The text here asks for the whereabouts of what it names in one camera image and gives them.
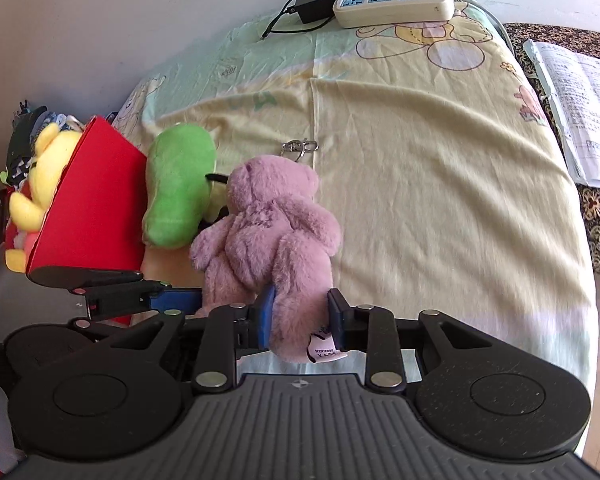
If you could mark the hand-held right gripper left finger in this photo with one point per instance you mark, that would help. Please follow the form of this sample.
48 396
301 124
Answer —
266 320

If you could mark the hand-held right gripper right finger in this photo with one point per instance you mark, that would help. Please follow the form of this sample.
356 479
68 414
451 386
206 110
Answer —
336 320

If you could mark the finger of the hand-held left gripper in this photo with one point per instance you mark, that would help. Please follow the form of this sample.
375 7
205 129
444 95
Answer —
80 277
175 300

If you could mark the red cardboard box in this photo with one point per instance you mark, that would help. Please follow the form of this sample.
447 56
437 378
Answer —
95 210

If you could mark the pink bear plush toy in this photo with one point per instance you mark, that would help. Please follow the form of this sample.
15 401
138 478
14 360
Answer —
270 240

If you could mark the green frog plush toy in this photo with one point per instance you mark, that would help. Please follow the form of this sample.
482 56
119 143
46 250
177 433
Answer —
177 190

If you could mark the yellow tiger plush toy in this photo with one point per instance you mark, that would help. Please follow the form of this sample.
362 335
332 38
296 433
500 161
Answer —
40 175

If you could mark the pile of folded clothes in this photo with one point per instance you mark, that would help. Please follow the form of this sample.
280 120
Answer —
22 135

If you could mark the cartoon print bed sheet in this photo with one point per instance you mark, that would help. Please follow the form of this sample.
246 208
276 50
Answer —
430 185

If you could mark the black power adapter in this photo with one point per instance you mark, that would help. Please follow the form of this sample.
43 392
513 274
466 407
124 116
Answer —
315 6

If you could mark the cream power strip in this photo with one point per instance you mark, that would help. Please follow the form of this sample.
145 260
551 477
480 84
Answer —
395 7

